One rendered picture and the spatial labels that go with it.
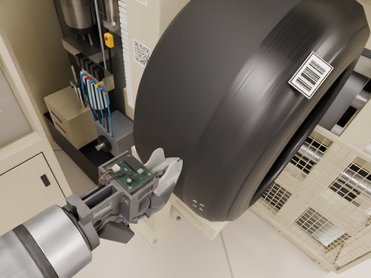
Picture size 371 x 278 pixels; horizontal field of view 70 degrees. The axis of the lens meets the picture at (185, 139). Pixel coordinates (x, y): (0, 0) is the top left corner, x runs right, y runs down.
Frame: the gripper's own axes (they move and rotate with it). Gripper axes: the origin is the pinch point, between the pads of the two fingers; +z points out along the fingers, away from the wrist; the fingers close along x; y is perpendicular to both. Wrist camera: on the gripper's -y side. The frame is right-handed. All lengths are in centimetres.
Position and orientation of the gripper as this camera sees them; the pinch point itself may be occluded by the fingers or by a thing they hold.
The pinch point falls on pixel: (175, 165)
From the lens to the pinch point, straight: 49.3
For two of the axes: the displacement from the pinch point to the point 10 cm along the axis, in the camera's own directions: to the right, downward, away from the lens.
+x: -7.3, -5.5, 3.9
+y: 1.7, -7.1, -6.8
